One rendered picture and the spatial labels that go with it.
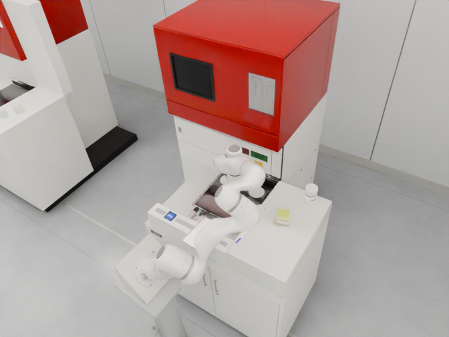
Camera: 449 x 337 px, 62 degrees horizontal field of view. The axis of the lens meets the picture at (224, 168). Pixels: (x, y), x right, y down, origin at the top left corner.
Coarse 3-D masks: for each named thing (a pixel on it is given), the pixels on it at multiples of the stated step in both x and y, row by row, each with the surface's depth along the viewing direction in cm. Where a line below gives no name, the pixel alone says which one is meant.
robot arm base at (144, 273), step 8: (144, 256) 198; (152, 256) 200; (136, 264) 195; (144, 264) 193; (152, 264) 184; (136, 272) 194; (144, 272) 192; (152, 272) 183; (144, 280) 195; (152, 280) 197; (160, 280) 199
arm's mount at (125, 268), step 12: (144, 240) 201; (132, 252) 196; (120, 264) 191; (132, 264) 195; (120, 276) 193; (132, 276) 193; (132, 288) 192; (144, 288) 195; (156, 288) 198; (144, 300) 193
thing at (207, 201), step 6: (222, 174) 251; (216, 180) 247; (216, 186) 243; (210, 192) 240; (246, 192) 238; (204, 198) 236; (210, 198) 236; (252, 198) 234; (258, 198) 234; (198, 204) 233; (204, 204) 232; (210, 204) 232; (216, 204) 232; (210, 210) 228; (216, 210) 228; (222, 210) 228; (222, 216) 225; (228, 216) 224
